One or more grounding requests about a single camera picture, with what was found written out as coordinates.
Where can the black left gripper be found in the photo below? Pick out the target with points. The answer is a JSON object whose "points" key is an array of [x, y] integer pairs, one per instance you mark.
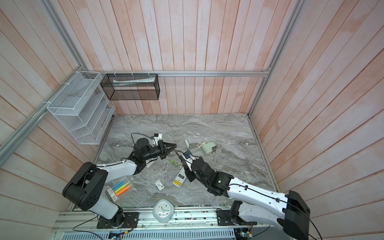
{"points": [[164, 151]]}

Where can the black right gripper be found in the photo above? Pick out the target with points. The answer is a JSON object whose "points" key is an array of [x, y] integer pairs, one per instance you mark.
{"points": [[188, 172]]}

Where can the black yellow handled screwdriver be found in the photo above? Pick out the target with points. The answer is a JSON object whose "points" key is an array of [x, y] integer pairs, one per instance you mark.
{"points": [[182, 159]]}

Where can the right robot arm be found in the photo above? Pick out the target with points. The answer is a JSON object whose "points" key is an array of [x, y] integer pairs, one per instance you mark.
{"points": [[252, 204]]}

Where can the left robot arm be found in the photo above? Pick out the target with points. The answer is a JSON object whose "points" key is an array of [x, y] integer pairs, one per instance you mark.
{"points": [[86, 186]]}

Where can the small white red card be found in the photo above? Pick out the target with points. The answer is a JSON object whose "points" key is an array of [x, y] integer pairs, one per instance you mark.
{"points": [[159, 185]]}

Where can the mint green pencil sharpener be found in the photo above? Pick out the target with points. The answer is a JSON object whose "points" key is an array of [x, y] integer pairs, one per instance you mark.
{"points": [[208, 147]]}

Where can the white round alarm clock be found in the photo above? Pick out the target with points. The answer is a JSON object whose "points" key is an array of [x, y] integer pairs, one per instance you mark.
{"points": [[163, 211]]}

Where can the pack of coloured highlighters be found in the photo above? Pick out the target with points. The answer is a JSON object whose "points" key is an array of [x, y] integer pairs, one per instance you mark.
{"points": [[119, 190]]}

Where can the white paper in basket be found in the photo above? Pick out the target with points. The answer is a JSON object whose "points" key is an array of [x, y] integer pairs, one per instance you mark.
{"points": [[146, 82]]}

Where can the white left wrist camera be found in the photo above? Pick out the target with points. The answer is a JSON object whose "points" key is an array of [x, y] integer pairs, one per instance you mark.
{"points": [[156, 138]]}

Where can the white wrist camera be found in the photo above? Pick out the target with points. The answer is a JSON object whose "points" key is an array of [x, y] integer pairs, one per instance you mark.
{"points": [[156, 138], [188, 157]]}

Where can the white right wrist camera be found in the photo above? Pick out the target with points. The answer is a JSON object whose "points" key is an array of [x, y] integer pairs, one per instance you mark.
{"points": [[188, 157]]}

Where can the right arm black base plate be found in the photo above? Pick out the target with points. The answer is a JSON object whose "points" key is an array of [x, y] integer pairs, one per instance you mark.
{"points": [[231, 217]]}

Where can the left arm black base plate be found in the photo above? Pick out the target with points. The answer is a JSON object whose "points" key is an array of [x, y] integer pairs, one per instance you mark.
{"points": [[121, 220]]}

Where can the black wire mesh basket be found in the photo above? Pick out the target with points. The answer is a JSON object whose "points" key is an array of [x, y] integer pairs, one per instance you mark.
{"points": [[130, 93]]}

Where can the white wire mesh shelf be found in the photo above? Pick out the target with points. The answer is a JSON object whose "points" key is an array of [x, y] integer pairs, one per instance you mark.
{"points": [[82, 111]]}

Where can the aluminium front rail frame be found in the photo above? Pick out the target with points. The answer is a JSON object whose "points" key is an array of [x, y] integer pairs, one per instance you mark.
{"points": [[187, 223]]}

